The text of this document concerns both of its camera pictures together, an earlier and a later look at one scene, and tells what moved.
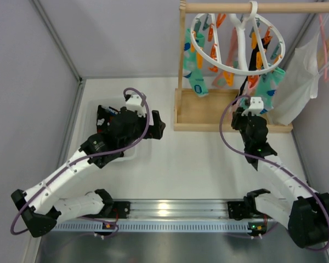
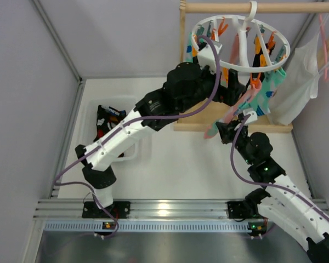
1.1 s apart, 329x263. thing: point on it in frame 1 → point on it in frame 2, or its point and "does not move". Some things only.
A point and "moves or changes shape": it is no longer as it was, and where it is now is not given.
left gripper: x=154 y=124 → x=233 y=89
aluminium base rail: x=178 y=209 does not move
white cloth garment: x=300 y=80 does not move
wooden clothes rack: x=211 y=109 does not move
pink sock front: x=252 y=83 moves or changes shape
